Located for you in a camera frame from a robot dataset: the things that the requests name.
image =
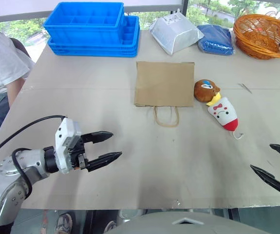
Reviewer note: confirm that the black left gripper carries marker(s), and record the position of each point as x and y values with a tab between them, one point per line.
77	153

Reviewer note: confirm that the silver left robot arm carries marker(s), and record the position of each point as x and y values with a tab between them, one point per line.
31	159

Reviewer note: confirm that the white red plush toy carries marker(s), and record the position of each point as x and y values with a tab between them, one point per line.
223	113

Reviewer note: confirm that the dark speckled rounded object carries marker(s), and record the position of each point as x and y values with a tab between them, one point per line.
64	223

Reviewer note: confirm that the brown round plush toy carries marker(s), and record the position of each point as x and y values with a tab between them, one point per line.
204	91

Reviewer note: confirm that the grey robot torso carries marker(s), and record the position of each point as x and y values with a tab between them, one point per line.
186	223

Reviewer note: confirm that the blue divided plastic crate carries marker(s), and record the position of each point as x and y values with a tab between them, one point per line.
130	34
83	29

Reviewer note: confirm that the orange wicker basket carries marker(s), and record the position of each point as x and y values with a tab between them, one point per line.
259	41

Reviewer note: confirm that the silver foil package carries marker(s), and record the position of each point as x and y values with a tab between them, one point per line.
176	34

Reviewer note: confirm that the blue packaged cloth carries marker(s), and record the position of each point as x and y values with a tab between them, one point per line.
216	39

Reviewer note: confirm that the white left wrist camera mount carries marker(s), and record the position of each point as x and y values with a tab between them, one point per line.
62	136

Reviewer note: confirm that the grey window frame post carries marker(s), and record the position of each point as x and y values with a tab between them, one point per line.
184	7

